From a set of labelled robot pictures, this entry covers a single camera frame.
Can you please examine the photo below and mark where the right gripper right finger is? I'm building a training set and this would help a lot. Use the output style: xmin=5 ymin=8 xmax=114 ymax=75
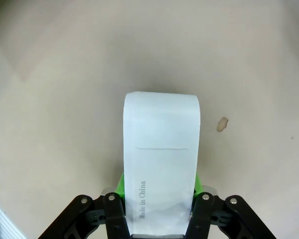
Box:
xmin=185 ymin=174 xmax=276 ymax=239

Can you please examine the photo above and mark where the white unwrapped digital clock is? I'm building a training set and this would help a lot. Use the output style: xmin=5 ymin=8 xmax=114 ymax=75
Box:
xmin=123 ymin=91 xmax=202 ymax=236

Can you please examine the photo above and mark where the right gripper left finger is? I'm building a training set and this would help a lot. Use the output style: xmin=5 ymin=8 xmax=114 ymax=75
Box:
xmin=37 ymin=173 xmax=132 ymax=239

